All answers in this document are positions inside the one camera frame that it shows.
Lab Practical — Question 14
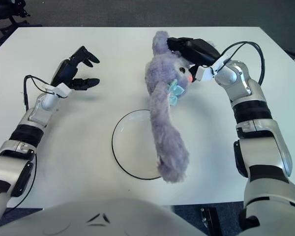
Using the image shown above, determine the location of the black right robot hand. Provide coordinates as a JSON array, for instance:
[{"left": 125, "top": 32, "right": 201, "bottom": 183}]
[{"left": 167, "top": 36, "right": 231, "bottom": 82}]

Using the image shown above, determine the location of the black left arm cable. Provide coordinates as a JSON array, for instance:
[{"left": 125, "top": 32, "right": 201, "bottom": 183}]
[{"left": 4, "top": 75, "right": 55, "bottom": 211}]

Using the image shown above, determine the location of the purple plush bunny doll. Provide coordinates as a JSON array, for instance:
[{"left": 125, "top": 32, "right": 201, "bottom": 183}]
[{"left": 144, "top": 30, "right": 221, "bottom": 184}]

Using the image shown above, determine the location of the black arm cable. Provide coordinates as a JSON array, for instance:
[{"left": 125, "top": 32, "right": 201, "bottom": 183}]
[
  {"left": 218, "top": 41, "right": 265, "bottom": 86},
  {"left": 4, "top": 75, "right": 55, "bottom": 211}
]

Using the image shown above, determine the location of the white plate black rim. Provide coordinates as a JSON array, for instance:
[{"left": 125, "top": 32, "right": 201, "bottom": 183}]
[{"left": 112, "top": 109, "right": 163, "bottom": 180}]

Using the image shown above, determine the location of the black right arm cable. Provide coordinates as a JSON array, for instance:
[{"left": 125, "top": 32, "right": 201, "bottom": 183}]
[{"left": 218, "top": 41, "right": 265, "bottom": 86}]

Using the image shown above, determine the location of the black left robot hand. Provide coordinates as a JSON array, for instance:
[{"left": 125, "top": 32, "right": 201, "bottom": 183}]
[{"left": 43, "top": 46, "right": 100, "bottom": 99}]

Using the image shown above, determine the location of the silver robot torso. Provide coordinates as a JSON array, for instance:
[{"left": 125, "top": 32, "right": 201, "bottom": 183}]
[{"left": 0, "top": 196, "right": 207, "bottom": 236}]

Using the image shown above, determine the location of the black table bracket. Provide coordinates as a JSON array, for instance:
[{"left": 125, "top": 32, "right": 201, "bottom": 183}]
[{"left": 200, "top": 207, "right": 221, "bottom": 236}]

